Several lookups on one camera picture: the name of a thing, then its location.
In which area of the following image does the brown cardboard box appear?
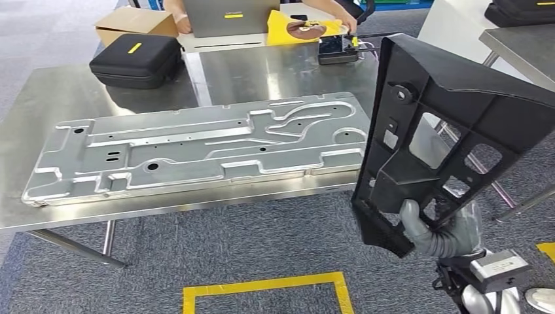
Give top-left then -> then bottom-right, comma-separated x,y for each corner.
94,6 -> 179,48

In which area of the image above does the person's foot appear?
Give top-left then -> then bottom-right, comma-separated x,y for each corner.
524,287 -> 555,314

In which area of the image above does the yellow sheet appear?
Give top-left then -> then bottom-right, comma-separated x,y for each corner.
265,9 -> 349,47

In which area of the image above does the grey laptop with yellow label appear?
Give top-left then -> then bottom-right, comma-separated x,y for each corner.
182,0 -> 282,39

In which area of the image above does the person's right hand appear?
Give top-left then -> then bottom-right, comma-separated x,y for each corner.
173,14 -> 194,35

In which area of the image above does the stainless steel workbench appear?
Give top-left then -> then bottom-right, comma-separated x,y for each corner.
0,41 -> 461,269

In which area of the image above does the white partition board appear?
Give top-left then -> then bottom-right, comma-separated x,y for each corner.
417,0 -> 533,84

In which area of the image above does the black plastic panel with cutouts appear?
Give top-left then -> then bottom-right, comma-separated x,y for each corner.
351,33 -> 555,258

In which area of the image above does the stamped silver metal plate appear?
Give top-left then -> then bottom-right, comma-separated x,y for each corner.
22,92 -> 372,208

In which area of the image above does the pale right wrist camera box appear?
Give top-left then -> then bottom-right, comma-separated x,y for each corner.
469,250 -> 532,294

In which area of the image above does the black case with yellow label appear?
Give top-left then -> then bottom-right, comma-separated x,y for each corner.
88,33 -> 185,90
484,0 -> 555,28

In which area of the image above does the black remote controller with antennas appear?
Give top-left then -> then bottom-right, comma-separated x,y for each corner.
317,30 -> 393,66

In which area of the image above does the brown round disc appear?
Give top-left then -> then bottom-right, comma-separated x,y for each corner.
286,20 -> 327,43

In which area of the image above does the person's left hand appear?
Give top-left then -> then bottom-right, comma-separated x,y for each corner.
336,15 -> 359,35

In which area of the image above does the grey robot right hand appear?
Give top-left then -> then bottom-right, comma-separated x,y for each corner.
399,199 -> 486,260

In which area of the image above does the yellow floor tape square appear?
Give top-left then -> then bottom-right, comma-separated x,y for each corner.
182,271 -> 357,314

